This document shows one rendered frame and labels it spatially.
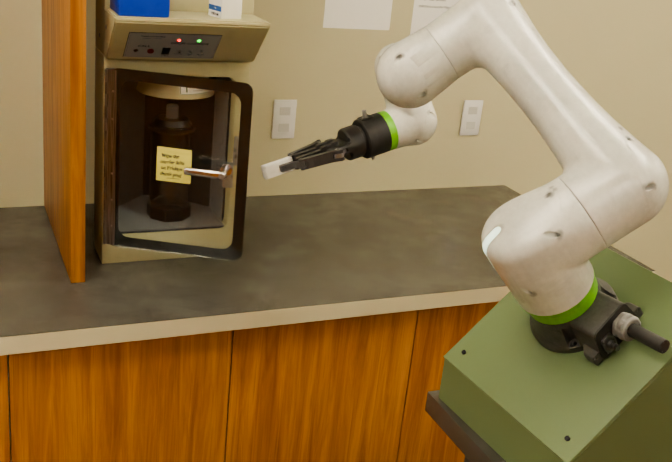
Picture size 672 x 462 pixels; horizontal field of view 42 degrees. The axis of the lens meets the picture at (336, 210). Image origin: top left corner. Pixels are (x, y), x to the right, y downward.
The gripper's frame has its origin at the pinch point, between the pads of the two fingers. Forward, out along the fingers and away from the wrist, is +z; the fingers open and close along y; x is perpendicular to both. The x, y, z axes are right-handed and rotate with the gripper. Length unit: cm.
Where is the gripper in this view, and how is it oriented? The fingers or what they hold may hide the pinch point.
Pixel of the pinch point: (277, 167)
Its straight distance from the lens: 191.2
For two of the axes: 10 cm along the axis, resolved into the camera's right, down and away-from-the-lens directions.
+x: 2.0, 9.1, 3.5
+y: 4.3, 2.4, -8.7
